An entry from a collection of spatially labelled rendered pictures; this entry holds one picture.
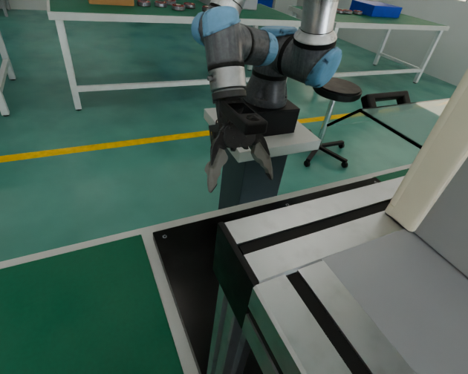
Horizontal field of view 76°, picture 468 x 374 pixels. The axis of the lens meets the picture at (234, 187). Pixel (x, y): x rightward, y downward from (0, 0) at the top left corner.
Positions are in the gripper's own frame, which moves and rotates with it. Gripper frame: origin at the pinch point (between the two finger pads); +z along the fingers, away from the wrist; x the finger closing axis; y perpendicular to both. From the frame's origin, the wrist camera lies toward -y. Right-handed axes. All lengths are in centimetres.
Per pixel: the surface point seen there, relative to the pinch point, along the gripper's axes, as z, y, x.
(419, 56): -86, 279, -472
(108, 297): 13.1, -3.9, 29.9
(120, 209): 26, 123, 20
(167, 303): 15.6, -7.8, 20.9
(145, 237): 7.5, 6.1, 21.0
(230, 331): 3.3, -36.2, 20.2
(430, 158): -10.1, -46.4, 10.9
